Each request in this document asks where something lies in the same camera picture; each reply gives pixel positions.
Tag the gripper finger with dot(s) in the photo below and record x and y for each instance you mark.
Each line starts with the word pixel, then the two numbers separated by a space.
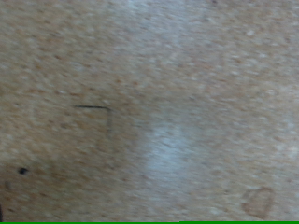
pixel 0 214

